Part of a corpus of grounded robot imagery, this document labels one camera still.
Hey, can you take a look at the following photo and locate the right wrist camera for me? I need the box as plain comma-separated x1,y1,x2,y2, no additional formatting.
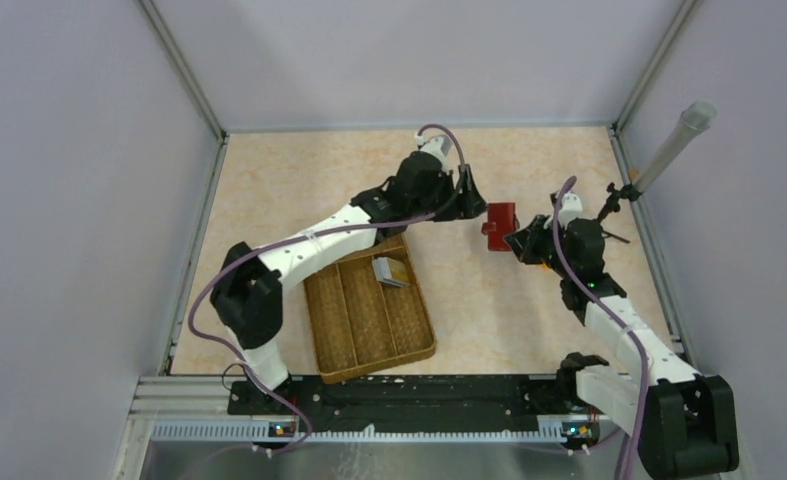
551,190,584,228

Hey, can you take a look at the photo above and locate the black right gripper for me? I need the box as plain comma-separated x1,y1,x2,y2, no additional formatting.
504,215,574,278

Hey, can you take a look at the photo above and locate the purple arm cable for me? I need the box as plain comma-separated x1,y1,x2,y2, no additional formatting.
186,123,468,455
550,175,653,480

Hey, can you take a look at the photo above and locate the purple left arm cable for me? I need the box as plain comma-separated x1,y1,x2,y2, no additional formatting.
186,123,468,455

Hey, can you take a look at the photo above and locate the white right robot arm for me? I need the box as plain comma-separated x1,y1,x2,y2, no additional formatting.
503,193,740,479

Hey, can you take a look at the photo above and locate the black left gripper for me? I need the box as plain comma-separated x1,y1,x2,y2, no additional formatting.
409,165,488,223

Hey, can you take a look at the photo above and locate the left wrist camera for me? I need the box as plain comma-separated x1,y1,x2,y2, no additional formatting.
415,133,454,170

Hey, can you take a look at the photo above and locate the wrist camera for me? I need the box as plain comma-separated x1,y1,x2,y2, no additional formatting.
415,133,454,170
551,190,584,228

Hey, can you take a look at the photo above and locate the aluminium frame rail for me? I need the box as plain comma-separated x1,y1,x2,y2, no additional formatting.
135,0,228,145

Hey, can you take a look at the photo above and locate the black mini tripod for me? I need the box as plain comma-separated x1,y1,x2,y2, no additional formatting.
596,182,642,224

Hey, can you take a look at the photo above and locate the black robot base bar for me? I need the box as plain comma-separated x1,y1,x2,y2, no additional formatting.
227,374,607,442

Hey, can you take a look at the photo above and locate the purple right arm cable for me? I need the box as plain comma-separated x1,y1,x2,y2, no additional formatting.
550,175,653,480

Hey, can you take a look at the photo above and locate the woven bamboo tray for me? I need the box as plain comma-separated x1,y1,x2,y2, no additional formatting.
303,234,437,384

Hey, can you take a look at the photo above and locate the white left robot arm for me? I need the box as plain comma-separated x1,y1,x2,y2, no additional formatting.
209,151,487,414

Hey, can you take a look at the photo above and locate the red leather card holder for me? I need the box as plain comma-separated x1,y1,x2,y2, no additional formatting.
481,202,519,252

